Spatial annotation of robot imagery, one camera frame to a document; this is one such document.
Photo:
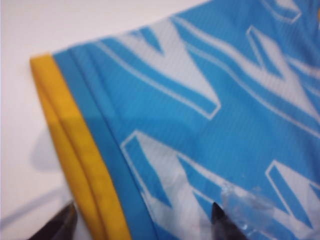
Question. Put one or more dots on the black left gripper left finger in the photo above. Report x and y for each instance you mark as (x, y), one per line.
(58, 225)

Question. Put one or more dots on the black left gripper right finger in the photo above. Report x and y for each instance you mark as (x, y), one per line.
(225, 225)

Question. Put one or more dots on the blue white soccer jersey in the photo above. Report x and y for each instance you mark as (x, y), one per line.
(190, 120)

